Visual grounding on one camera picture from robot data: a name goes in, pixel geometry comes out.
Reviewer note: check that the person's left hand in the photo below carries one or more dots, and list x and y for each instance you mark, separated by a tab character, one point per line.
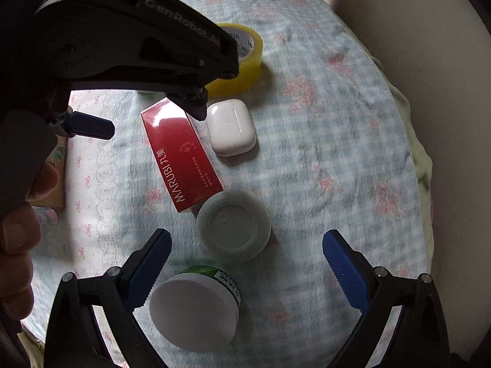
15	260

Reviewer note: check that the beige cushion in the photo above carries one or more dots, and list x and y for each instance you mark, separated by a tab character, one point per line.
441	65

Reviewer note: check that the white-lidded green label jar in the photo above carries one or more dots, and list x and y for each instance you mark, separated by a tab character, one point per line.
195	308

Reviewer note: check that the orange cardboard box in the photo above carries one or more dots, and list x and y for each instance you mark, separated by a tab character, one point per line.
48	189

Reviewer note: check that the white earbuds case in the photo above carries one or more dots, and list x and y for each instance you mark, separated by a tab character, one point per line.
231	126

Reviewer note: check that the pale green cloth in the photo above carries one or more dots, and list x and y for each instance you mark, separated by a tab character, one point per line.
420	161

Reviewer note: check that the light blue checked floral blanket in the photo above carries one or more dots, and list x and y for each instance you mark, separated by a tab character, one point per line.
326	142

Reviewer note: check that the yellow tape roll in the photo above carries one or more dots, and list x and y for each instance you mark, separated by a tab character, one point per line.
245	69

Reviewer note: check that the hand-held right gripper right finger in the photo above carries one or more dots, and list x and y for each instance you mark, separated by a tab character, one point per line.
345	272

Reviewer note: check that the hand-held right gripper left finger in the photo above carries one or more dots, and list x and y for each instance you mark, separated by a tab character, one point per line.
152	266

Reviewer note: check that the red cardboard box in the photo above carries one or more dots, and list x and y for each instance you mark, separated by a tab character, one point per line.
178	157

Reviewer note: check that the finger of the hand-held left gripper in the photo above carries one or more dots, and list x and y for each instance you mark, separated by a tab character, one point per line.
90	126
193	101

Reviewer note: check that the grey-green round jar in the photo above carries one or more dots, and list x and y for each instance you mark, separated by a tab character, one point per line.
232	226

